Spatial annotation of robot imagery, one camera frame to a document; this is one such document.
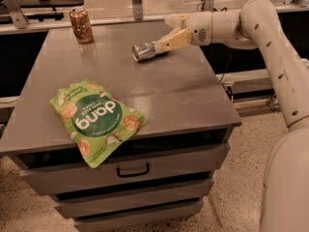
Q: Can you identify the grey drawer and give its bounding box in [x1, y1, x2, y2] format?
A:
[55, 178, 213, 218]
[74, 198, 203, 232]
[21, 143, 230, 195]

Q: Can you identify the black drawer handle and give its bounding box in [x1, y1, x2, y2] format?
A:
[116, 163, 150, 179]

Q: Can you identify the silver blue redbull can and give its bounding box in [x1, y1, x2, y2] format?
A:
[132, 42, 158, 62]

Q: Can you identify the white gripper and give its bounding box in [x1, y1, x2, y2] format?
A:
[154, 12, 212, 53]

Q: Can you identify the grey drawer cabinet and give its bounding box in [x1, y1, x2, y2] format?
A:
[1, 22, 240, 232]

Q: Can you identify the brown patterned drink can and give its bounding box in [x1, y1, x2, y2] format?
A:
[70, 7, 94, 44]

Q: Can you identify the left metal rail bracket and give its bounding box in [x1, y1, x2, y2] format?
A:
[3, 0, 28, 29]

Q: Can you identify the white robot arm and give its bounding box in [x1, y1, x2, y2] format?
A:
[154, 0, 309, 232]

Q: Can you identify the middle metal post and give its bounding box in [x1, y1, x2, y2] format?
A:
[131, 0, 143, 20]

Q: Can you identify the top grey drawer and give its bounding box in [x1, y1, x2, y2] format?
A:
[21, 143, 230, 195]

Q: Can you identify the bottom grey drawer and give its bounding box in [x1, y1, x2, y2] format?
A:
[74, 198, 203, 232]

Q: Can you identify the green dang chips bag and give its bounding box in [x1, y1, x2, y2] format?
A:
[50, 79, 147, 168]

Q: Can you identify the middle grey drawer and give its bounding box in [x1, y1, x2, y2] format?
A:
[55, 178, 213, 218]

